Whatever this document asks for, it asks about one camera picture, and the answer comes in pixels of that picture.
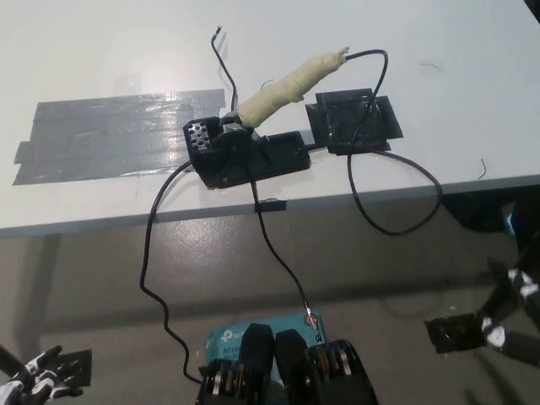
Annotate large grey duct tape patch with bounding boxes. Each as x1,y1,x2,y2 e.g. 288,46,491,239
11,87,224,187

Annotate black soldering iron base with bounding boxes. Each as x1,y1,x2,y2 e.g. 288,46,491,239
181,110,313,190

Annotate black cable with connector end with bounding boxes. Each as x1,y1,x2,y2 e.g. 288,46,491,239
249,179,316,324

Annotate long black wavy cable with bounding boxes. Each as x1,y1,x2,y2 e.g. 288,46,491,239
138,159,206,385

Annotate teal router box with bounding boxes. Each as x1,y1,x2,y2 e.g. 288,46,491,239
205,310,324,383

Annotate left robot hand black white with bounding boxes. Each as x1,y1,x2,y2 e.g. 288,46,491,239
0,345,84,405

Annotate soldering iron green taped handle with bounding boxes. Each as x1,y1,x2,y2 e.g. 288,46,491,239
238,45,352,127

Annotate black soldering iron cable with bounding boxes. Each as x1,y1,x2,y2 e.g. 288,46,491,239
305,49,444,236

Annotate black tape square patch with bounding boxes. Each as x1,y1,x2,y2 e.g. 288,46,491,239
304,87,404,156

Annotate black floor tape patch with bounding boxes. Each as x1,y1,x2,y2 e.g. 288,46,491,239
52,348,93,388
424,312,486,354

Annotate black robot torso blocks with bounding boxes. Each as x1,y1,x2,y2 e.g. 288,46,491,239
196,322,379,405

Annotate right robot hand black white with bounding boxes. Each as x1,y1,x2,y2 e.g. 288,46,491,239
480,256,540,368

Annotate small black tape strip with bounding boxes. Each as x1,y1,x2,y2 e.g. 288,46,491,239
255,198,287,213

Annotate thin black cable bare end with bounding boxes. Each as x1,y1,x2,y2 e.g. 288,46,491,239
209,25,240,111

